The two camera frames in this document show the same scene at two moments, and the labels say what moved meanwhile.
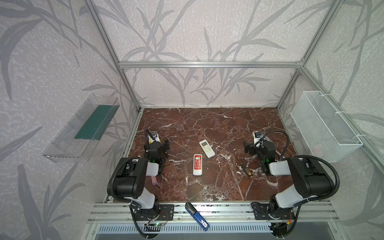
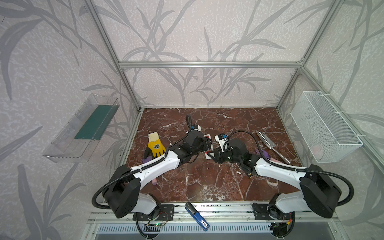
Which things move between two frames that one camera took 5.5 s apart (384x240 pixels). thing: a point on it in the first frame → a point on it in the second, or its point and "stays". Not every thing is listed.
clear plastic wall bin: x=75 y=139 stays
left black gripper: x=157 y=146 → x=202 y=144
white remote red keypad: x=197 y=164 → x=212 y=154
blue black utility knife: x=205 y=226 stays
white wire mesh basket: x=325 y=132 stays
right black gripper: x=256 y=149 → x=226 y=153
